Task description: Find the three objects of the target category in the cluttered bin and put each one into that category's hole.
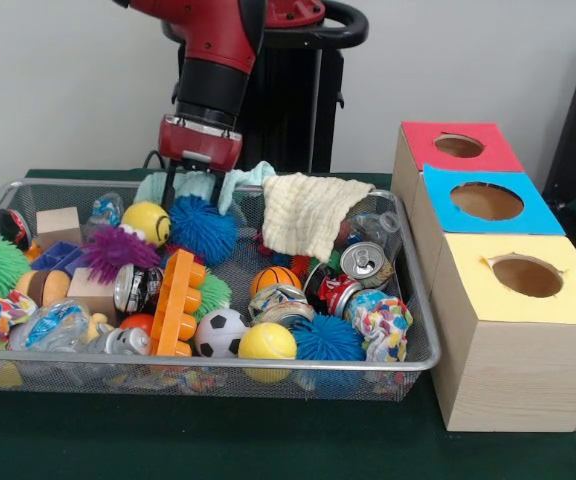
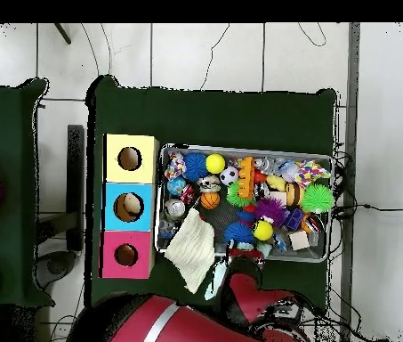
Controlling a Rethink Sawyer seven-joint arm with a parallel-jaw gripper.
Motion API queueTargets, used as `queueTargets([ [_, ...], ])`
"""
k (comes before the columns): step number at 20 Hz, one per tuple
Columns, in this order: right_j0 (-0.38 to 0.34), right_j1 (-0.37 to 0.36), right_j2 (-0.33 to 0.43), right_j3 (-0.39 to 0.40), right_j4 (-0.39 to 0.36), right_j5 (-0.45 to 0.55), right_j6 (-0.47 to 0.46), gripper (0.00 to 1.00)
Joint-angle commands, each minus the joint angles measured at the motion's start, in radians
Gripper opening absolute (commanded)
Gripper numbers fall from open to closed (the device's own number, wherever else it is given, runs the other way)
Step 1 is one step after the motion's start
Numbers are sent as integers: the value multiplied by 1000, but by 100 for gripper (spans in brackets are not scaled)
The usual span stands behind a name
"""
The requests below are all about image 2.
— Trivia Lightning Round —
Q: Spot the black cable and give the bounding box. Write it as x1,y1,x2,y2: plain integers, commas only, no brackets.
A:
328,201,403,216

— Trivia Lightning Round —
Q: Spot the colourful rope knot toy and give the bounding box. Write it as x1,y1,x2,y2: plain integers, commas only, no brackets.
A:
165,151,187,179

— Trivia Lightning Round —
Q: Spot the small green spiky ball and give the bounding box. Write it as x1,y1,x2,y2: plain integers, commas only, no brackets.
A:
225,182,254,208

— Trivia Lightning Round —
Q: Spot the small orange basketball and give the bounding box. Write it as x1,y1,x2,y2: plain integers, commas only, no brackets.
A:
200,191,222,211

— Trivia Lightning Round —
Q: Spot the dark green tablecloth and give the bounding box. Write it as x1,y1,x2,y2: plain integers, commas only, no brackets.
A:
85,74,339,311

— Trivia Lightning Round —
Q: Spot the purple spiky monster toy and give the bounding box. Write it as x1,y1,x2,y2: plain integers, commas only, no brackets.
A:
254,197,287,225

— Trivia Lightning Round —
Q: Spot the green spiky rubber ball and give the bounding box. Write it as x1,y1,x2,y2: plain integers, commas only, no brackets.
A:
301,183,335,215

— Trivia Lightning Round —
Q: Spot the green covered side table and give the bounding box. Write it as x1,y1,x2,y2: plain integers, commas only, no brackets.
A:
0,77,51,309

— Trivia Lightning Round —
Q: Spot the cream yellow waffle cloth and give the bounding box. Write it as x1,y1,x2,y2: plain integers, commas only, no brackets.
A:
163,208,217,295

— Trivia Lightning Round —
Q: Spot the wooden box with three holes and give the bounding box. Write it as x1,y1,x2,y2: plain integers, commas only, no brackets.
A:
100,133,161,281

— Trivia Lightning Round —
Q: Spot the blue spiky rubber ball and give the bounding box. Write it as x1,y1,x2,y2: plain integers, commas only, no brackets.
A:
183,151,209,181
222,220,256,248

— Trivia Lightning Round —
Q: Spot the clear mesh bin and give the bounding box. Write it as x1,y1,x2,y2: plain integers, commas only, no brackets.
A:
154,145,334,264

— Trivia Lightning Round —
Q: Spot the mint green waffle cloth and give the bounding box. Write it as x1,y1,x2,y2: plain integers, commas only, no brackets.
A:
204,256,230,300

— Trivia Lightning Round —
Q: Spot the small soccer ball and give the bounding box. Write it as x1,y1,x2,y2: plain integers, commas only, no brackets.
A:
219,166,239,186

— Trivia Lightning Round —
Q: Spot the yellow smiley ball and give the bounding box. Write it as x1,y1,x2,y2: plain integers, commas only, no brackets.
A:
252,219,274,241

